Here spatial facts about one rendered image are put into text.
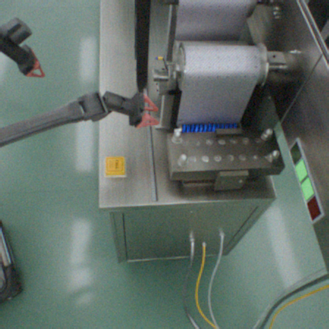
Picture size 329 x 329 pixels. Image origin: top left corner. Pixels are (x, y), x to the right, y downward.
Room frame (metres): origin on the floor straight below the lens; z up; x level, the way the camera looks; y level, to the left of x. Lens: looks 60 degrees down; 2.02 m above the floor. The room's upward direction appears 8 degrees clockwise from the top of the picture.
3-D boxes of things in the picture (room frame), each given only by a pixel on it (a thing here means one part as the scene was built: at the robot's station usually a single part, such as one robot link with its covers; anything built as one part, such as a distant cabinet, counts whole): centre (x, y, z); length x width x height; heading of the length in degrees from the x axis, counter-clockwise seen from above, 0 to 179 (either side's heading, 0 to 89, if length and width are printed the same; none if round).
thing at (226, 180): (0.59, -0.24, 0.96); 0.10 x 0.03 x 0.11; 102
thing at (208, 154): (0.68, -0.21, 1.00); 0.40 x 0.16 x 0.06; 102
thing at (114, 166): (0.62, 0.18, 0.91); 0.07 x 0.07 x 0.02; 12
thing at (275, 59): (0.89, -0.30, 1.28); 0.06 x 0.05 x 0.02; 102
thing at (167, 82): (0.85, 0.04, 1.05); 0.06 x 0.05 x 0.31; 102
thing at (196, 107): (0.79, -0.14, 1.11); 0.23 x 0.01 x 0.18; 102
